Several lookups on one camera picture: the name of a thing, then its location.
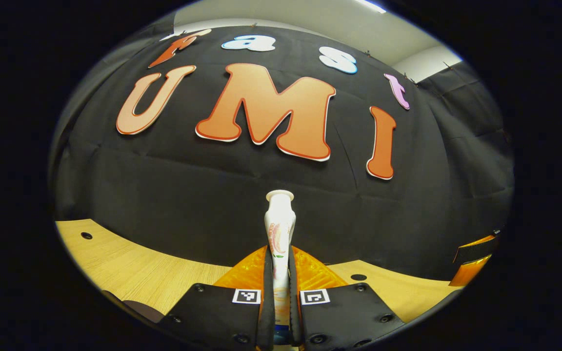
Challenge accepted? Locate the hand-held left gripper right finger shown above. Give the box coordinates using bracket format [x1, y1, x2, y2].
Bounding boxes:
[288, 245, 405, 351]

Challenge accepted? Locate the white toothpaste tube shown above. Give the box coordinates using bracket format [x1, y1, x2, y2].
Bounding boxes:
[264, 190, 297, 342]

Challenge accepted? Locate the brown round coaster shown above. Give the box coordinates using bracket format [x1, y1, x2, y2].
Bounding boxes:
[124, 300, 165, 324]

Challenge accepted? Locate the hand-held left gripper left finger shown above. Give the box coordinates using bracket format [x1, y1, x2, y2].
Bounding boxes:
[158, 245, 276, 351]

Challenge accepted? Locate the black backdrop cloth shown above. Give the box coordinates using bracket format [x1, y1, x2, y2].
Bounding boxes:
[49, 24, 515, 281]

